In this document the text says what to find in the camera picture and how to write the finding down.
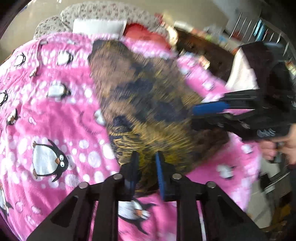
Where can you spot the floral grey bedding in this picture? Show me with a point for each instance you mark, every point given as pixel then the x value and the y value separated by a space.
pixel 106 10

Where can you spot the black yellow patterned garment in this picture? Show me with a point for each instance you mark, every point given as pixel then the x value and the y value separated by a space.
pixel 147 107

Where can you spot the person's right hand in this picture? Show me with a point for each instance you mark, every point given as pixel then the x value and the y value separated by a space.
pixel 284 145

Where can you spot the pink penguin blanket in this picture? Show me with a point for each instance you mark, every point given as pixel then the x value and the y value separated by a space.
pixel 74 125

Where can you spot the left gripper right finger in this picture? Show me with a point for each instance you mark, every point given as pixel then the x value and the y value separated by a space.
pixel 204 211

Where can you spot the red cushion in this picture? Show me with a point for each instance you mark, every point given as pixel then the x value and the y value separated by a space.
pixel 139 32

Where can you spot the dark carved wooden headboard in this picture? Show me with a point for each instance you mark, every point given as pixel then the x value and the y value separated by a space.
pixel 220 59

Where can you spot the white pillow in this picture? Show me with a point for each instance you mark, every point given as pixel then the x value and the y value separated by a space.
pixel 93 27

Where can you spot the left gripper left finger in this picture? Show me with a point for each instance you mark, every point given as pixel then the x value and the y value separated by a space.
pixel 90 212

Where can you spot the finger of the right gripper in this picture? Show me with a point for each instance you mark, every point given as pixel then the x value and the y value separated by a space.
pixel 210 108
pixel 228 122

